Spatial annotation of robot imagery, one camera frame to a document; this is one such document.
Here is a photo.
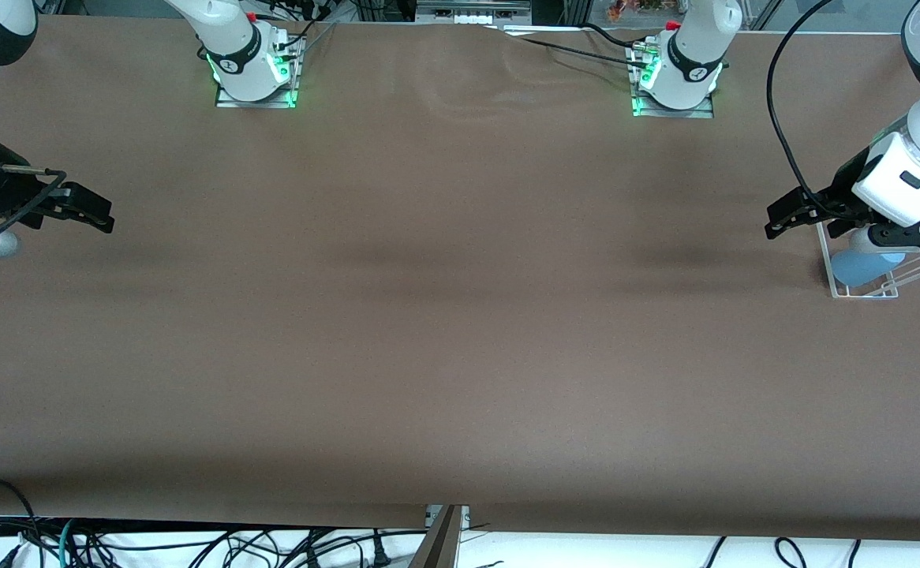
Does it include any short black table cable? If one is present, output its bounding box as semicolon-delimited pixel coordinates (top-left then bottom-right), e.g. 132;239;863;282
581;22;650;52

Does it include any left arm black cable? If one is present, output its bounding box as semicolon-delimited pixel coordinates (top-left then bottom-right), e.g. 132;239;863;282
766;0;851;222

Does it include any long black table cable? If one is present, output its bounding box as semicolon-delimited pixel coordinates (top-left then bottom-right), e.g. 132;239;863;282
499;28;654;73

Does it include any brown table cover sheet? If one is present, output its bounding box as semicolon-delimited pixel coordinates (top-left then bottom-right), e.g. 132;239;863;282
0;14;920;544

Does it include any brown table support beam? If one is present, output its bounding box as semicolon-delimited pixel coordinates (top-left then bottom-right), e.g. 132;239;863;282
406;505;465;568

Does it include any grey base cable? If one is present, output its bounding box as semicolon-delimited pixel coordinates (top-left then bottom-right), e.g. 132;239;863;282
282;17;338;56

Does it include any black power plug cable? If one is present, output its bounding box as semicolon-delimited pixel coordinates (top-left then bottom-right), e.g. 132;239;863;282
365;532;395;568

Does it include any small metal table bracket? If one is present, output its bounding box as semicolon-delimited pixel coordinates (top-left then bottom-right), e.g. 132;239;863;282
425;505;471;531

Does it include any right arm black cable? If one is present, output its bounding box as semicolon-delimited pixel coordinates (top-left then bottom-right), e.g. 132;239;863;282
0;63;68;253

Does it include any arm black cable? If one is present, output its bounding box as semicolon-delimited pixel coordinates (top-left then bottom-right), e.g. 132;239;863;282
0;63;68;253
766;0;851;222

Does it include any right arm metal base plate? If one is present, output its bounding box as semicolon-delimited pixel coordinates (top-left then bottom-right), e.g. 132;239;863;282
214;32;301;110

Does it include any blue plastic cup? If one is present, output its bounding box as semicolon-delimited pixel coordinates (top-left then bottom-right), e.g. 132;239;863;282
832;248;907;288

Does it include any orange background object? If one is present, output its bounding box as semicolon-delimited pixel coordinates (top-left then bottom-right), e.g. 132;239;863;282
607;0;670;22

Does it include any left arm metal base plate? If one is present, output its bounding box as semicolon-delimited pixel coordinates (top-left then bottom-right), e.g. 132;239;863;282
630;39;716;120

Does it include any looped black floor cable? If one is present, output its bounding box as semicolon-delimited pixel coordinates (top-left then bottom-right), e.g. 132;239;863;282
774;538;810;568

